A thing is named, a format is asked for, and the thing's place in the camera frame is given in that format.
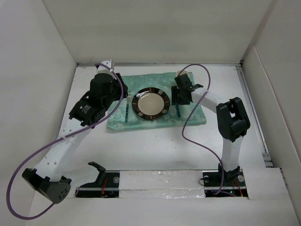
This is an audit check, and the knife with green handle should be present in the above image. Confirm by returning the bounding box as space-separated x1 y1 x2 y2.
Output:
175 105 181 118

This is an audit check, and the fork with green handle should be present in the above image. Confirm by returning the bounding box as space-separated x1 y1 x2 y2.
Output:
125 90 131 123

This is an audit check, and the yellow ceramic mug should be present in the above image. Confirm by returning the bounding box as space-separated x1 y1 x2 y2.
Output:
175 70 189 77

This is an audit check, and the green satin cloth placemat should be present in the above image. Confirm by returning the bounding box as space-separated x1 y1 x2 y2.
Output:
107 72 206 131

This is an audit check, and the dark rimmed dinner plate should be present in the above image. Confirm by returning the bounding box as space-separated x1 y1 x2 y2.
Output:
132 87 170 121

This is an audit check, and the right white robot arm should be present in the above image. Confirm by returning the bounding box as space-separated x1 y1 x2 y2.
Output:
171 72 251 186

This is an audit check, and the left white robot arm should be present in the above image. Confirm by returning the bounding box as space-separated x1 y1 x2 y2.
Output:
22 73 127 204

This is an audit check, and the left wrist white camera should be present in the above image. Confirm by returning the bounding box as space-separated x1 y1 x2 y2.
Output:
95 59 114 73

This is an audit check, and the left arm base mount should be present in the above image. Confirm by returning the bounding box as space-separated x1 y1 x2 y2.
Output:
74 161 120 198

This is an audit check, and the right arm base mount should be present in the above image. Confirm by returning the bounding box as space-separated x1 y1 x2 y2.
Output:
199 170 248 198

